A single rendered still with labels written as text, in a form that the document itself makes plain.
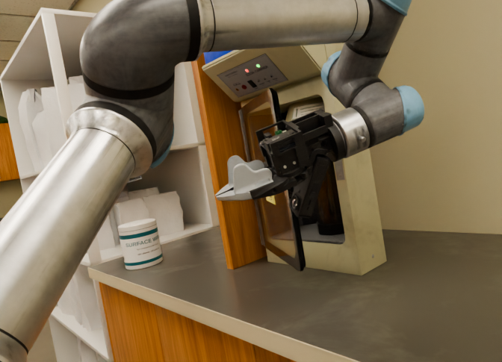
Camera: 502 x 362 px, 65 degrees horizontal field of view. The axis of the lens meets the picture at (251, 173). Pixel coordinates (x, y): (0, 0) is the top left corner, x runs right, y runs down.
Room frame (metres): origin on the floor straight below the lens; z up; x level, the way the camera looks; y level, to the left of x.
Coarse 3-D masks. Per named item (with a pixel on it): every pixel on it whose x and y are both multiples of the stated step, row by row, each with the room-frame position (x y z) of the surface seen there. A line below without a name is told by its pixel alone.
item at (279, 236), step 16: (272, 96) 0.82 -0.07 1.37; (256, 112) 0.95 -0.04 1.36; (272, 112) 0.84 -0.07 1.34; (256, 128) 0.98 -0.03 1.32; (272, 128) 0.85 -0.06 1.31; (256, 144) 1.00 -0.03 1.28; (288, 192) 0.82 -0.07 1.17; (272, 208) 0.96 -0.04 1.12; (288, 208) 0.83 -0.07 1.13; (272, 224) 0.98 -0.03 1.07; (288, 224) 0.85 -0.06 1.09; (272, 240) 1.01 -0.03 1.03; (288, 240) 0.87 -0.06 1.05; (288, 256) 0.89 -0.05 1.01
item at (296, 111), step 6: (300, 102) 1.01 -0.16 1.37; (306, 102) 1.00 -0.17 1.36; (312, 102) 0.99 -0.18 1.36; (318, 102) 0.99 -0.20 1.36; (288, 108) 1.05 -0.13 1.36; (294, 108) 1.01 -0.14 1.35; (300, 108) 1.00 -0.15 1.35; (306, 108) 0.99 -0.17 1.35; (312, 108) 0.98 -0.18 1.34; (318, 108) 0.98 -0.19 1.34; (324, 108) 0.98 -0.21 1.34; (288, 114) 1.04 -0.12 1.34; (294, 114) 1.01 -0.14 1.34; (300, 114) 0.99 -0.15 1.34; (288, 120) 1.03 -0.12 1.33
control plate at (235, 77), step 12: (252, 60) 0.94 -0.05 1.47; (264, 60) 0.92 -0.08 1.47; (228, 72) 1.02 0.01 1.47; (240, 72) 0.99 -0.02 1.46; (252, 72) 0.97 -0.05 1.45; (264, 72) 0.95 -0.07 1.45; (276, 72) 0.94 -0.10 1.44; (228, 84) 1.06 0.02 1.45; (240, 84) 1.03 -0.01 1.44; (264, 84) 0.99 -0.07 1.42; (240, 96) 1.08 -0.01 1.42
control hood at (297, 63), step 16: (272, 48) 0.88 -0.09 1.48; (288, 48) 0.86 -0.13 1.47; (304, 48) 0.84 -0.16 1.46; (320, 48) 0.88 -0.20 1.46; (208, 64) 1.03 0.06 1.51; (224, 64) 1.00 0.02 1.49; (240, 64) 0.97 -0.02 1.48; (288, 64) 0.90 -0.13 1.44; (304, 64) 0.88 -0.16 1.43; (320, 64) 0.87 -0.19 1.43; (288, 80) 0.94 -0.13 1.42
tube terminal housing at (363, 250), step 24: (336, 48) 0.91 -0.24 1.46; (288, 96) 0.99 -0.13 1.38; (312, 96) 0.95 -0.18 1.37; (360, 168) 0.93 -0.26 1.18; (360, 192) 0.92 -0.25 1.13; (360, 216) 0.91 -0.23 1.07; (360, 240) 0.90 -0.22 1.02; (288, 264) 1.07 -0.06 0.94; (312, 264) 1.00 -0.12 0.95; (336, 264) 0.94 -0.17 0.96; (360, 264) 0.89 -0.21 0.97
